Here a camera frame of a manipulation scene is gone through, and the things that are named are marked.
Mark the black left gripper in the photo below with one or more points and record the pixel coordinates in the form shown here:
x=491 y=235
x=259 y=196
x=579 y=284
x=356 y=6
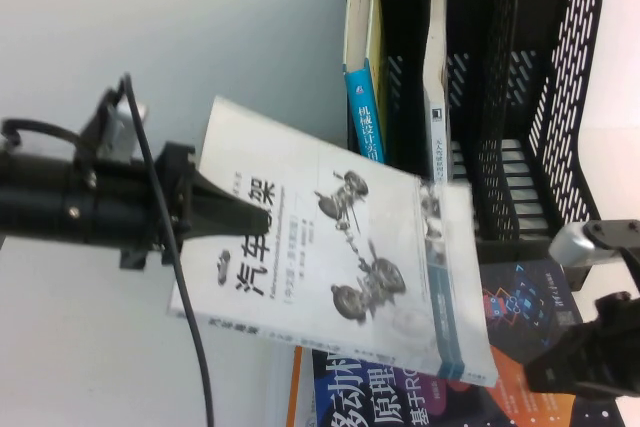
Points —
x=140 y=197

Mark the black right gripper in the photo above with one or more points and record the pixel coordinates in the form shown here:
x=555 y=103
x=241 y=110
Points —
x=625 y=312

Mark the white car suspension book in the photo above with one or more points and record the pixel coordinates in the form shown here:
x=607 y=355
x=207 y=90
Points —
x=300 y=227

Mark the thick book with blue spine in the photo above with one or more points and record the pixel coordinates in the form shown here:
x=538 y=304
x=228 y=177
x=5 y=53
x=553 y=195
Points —
x=367 y=112

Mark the orange-edged book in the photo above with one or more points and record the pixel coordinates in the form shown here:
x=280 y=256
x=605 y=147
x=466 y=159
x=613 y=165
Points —
x=297 y=387

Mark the dark mobile robot book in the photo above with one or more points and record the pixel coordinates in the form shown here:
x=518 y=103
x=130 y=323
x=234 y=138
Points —
x=380 y=397

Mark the black perforated plastic book stand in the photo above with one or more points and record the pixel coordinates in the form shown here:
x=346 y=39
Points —
x=550 y=147

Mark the thin white book grey spine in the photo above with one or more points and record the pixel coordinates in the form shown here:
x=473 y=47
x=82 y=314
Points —
x=436 y=72

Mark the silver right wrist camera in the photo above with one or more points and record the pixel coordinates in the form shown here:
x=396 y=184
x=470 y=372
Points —
x=575 y=242

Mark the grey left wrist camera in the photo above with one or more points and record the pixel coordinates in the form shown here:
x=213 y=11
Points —
x=117 y=127

